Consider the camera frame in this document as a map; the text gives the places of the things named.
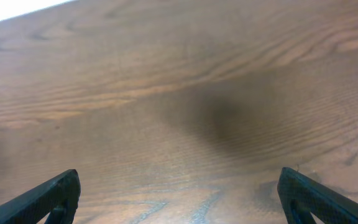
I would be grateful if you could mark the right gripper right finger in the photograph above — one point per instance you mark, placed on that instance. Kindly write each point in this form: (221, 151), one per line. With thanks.
(303, 199)

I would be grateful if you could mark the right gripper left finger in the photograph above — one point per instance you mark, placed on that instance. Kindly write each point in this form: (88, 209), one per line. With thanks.
(56, 200)

